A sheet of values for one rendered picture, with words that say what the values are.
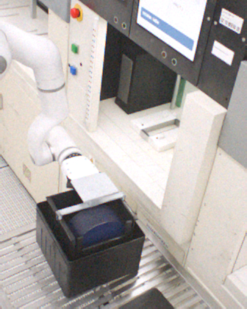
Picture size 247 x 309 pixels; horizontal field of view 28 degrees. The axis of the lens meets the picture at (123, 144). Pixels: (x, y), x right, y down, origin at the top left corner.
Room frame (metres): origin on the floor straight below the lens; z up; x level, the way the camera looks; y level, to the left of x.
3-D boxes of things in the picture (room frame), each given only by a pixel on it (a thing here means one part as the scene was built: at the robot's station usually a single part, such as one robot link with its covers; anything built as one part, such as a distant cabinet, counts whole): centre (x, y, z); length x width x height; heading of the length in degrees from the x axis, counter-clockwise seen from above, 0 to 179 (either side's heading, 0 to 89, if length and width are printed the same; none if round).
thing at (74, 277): (1.17, 0.07, 0.85); 0.28 x 0.28 x 0.17; 34
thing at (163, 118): (1.81, -0.16, 0.89); 0.22 x 0.21 x 0.04; 130
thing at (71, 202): (1.17, 0.07, 0.93); 0.24 x 0.20 x 0.32; 124
